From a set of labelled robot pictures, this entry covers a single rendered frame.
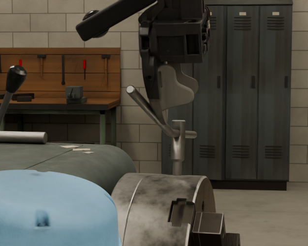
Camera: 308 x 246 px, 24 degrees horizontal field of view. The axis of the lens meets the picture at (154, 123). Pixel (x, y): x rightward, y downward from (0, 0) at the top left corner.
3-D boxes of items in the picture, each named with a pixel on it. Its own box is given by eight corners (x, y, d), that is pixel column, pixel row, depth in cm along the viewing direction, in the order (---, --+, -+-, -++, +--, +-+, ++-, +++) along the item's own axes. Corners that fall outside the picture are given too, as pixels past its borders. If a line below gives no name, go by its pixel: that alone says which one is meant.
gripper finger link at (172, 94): (194, 133, 94) (189, 67, 90) (150, 133, 95) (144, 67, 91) (198, 124, 96) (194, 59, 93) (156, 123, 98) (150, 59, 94)
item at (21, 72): (0, 93, 118) (-1, 65, 118) (9, 92, 121) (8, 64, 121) (23, 94, 117) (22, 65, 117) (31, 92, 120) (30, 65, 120)
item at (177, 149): (171, 193, 112) (173, 120, 112) (185, 194, 111) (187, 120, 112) (167, 194, 110) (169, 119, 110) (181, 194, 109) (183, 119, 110)
